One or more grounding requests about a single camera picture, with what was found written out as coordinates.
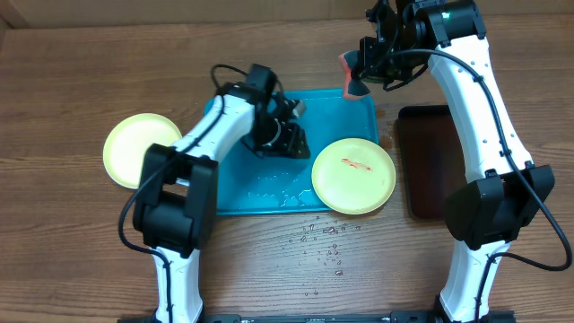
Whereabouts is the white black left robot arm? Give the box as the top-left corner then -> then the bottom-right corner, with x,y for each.
120,64 -> 310,322

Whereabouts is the yellow-green plate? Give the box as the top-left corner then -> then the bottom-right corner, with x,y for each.
102,113 -> 182,189
311,138 -> 396,215

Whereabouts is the black water tray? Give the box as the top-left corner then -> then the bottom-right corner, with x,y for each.
396,105 -> 466,221

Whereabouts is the teal plastic tray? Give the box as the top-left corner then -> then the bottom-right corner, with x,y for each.
217,89 -> 378,216

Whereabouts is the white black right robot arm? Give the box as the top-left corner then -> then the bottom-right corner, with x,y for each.
340,1 -> 555,322

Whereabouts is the red black sponge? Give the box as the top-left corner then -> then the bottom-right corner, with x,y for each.
338,50 -> 370,100

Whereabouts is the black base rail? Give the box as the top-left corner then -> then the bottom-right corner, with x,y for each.
117,310 -> 517,323

